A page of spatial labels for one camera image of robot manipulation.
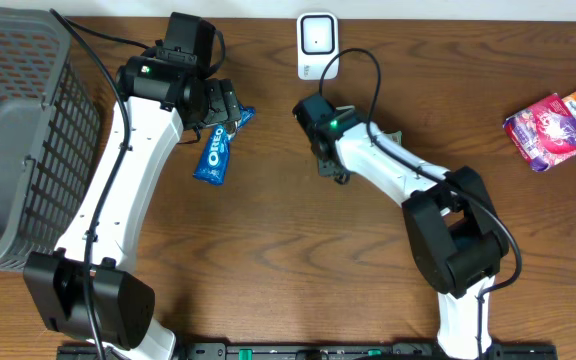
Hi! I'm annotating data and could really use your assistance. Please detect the blue Oreo cookie pack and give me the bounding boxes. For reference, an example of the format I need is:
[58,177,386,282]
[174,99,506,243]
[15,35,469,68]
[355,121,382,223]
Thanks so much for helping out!
[193,104,256,186]

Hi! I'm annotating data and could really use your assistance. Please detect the teal wet wipes pack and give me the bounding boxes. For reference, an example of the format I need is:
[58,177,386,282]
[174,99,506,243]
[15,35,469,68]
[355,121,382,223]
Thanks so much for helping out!
[389,131,402,145]

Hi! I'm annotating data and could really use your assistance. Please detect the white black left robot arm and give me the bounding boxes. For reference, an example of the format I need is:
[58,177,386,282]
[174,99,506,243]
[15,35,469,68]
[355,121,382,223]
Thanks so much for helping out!
[23,56,241,359]

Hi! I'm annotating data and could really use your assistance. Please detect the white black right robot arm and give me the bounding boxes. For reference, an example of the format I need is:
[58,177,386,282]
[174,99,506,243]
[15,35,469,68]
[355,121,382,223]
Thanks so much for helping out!
[292,94,510,359]

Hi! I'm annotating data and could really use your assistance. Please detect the white barcode scanner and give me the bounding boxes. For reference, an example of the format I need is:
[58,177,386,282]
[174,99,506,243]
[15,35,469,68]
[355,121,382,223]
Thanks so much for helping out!
[296,12,340,81]

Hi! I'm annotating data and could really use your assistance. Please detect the grey plastic mesh basket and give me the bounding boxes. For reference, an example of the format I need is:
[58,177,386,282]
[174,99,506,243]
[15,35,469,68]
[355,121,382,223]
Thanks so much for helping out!
[0,7,102,272]

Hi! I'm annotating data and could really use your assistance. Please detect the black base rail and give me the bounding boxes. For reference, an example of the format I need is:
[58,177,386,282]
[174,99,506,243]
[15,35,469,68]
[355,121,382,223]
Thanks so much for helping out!
[56,341,559,360]

